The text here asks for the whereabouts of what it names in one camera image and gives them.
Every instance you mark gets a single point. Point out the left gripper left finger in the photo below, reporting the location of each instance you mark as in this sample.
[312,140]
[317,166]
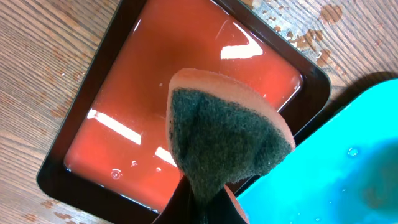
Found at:
[180,206]

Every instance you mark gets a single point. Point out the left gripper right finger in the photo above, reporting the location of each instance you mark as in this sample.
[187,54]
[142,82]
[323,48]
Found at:
[225,209]

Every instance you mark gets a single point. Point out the dark green orange sponge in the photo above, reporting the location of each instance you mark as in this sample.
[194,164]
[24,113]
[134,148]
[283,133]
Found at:
[220,131]

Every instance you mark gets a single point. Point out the red black lacquer tray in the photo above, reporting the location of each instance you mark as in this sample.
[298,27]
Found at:
[110,157]

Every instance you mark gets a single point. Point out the blue plastic tray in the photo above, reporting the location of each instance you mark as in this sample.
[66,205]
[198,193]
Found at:
[345,172]

